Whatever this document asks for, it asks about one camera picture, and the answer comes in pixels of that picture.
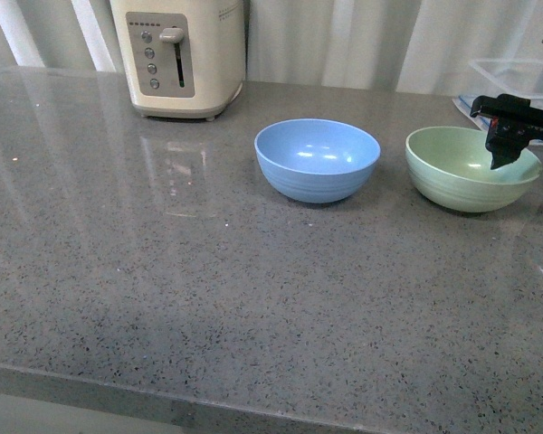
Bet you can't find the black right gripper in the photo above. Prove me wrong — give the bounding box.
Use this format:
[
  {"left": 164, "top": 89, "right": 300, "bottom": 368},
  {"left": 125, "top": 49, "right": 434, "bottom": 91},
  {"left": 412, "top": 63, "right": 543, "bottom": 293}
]
[{"left": 470, "top": 94, "right": 543, "bottom": 170}]

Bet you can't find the green bowl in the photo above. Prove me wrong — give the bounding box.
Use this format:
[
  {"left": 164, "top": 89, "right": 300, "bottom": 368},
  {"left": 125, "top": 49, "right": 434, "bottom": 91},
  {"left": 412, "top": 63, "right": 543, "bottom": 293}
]
[{"left": 405, "top": 127, "right": 542, "bottom": 212}]

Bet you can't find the blue bowl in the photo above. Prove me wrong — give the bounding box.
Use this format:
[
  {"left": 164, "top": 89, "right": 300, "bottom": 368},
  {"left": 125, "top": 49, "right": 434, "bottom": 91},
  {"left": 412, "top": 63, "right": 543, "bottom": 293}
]
[{"left": 254, "top": 118, "right": 381, "bottom": 203}]

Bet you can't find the clear plastic container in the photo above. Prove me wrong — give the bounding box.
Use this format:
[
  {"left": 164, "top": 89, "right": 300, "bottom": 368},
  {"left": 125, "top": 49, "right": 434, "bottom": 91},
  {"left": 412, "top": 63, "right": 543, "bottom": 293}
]
[{"left": 469, "top": 58, "right": 543, "bottom": 99}]

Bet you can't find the cream toaster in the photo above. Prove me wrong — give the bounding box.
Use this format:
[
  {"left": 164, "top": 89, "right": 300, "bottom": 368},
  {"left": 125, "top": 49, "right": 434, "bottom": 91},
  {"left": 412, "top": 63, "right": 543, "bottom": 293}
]
[{"left": 110, "top": 0, "right": 246, "bottom": 120}]

